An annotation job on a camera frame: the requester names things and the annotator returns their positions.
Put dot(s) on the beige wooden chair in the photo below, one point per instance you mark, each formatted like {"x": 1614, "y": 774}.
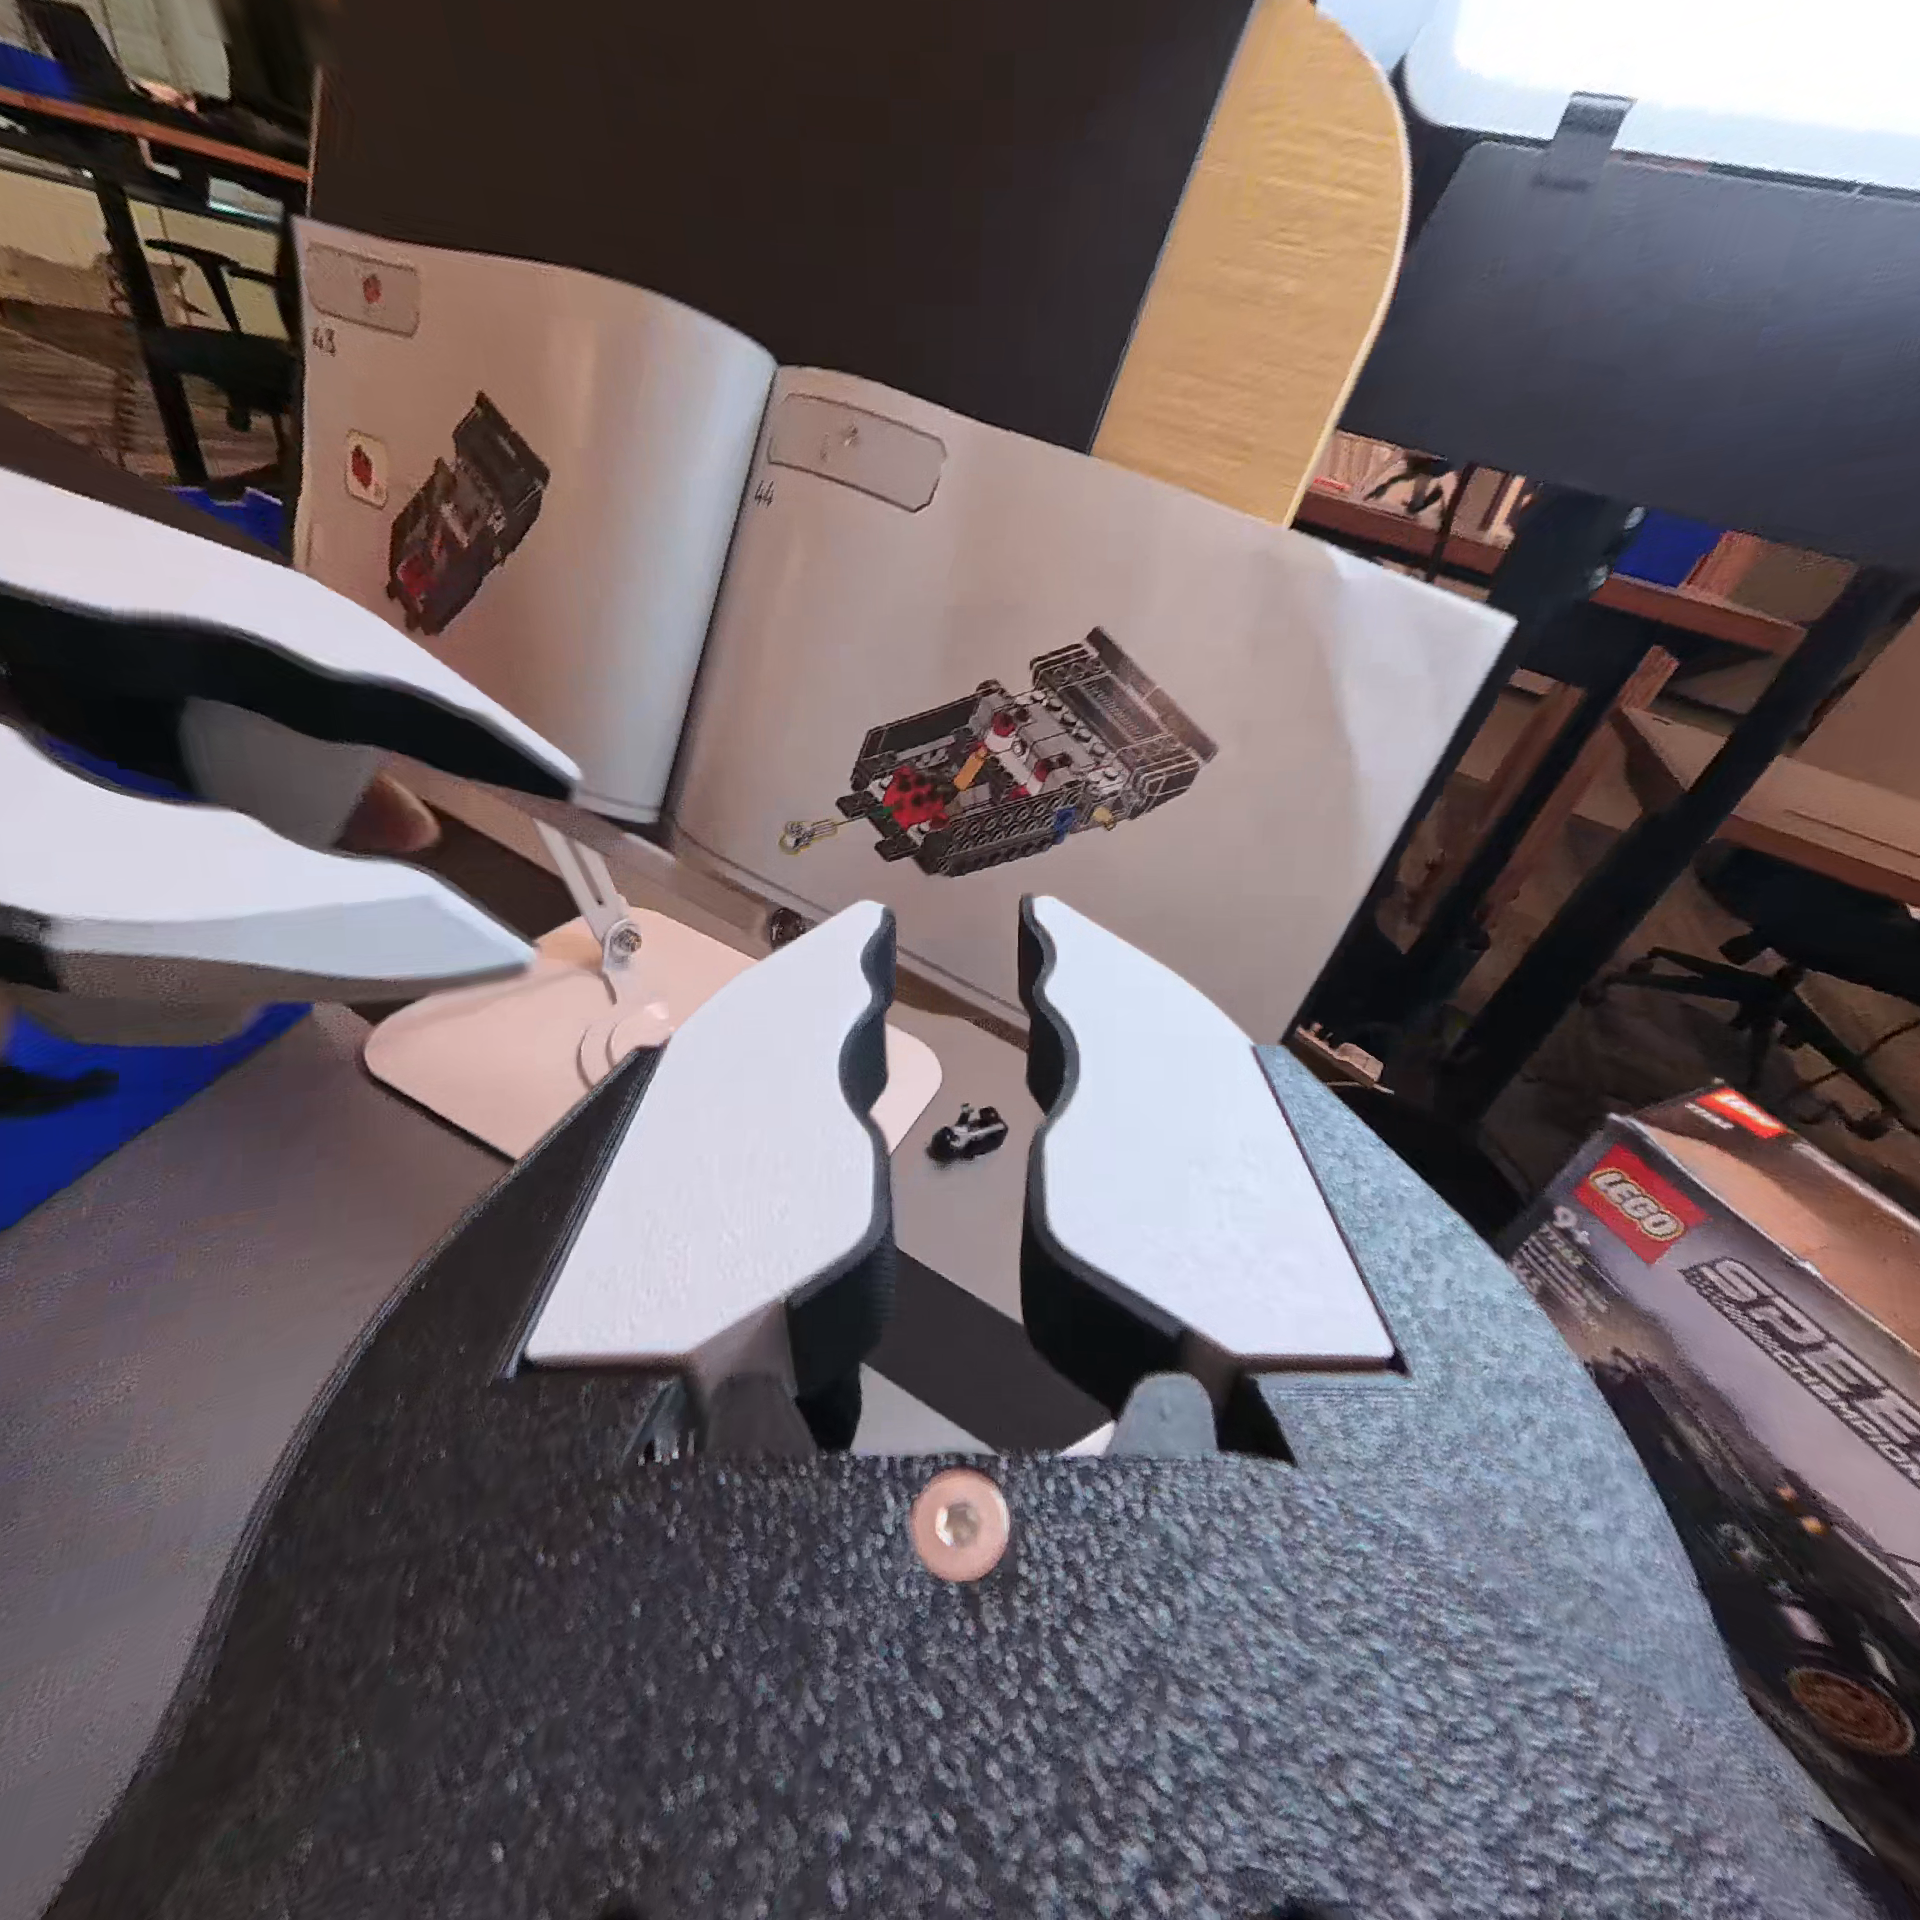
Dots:
{"x": 1276, "y": 240}

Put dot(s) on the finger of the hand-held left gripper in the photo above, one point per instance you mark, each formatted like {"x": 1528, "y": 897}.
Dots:
{"x": 211, "y": 885}
{"x": 270, "y": 631}

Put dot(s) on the lego set box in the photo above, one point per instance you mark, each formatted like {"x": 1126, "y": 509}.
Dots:
{"x": 1772, "y": 1412}

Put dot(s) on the brown wooden desk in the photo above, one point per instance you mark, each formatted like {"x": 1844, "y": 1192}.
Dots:
{"x": 1772, "y": 796}

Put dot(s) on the open instruction booklet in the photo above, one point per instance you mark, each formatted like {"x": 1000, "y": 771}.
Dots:
{"x": 990, "y": 662}

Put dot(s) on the black flat panel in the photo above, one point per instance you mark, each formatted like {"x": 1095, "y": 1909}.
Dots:
{"x": 1681, "y": 333}

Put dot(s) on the black partition panel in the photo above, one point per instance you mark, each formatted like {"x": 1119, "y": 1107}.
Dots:
{"x": 781, "y": 151}

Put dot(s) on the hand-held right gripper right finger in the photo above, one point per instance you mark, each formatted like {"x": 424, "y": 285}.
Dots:
{"x": 1217, "y": 1200}

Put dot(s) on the single black lego brick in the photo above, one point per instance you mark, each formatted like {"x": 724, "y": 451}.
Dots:
{"x": 971, "y": 1133}

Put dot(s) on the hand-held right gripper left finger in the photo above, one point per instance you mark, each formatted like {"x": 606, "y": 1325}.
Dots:
{"x": 708, "y": 1200}

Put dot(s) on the person's left hand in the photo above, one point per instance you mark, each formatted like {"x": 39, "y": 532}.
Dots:
{"x": 397, "y": 815}

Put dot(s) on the white book stand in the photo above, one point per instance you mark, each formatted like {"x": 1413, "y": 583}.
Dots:
{"x": 541, "y": 1052}

